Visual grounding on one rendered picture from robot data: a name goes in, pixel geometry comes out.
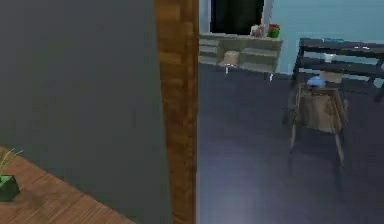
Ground beige television stand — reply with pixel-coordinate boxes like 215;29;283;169
198;32;284;82

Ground black television set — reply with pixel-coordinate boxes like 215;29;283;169
209;0;266;36

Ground tan wooden chair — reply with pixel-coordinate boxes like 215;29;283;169
289;71;348;167

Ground blue cloth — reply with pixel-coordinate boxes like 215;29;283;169
306;75;327;88

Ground green red small plant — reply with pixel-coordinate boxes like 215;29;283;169
267;23;281;39

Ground dark wooden table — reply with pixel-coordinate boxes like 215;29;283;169
290;37;384;104

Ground pink white small figure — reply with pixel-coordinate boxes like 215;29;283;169
250;24;266;38

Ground green house plant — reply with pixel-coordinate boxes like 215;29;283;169
0;148;24;203

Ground brown wooden door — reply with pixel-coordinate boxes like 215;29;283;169
153;0;200;224

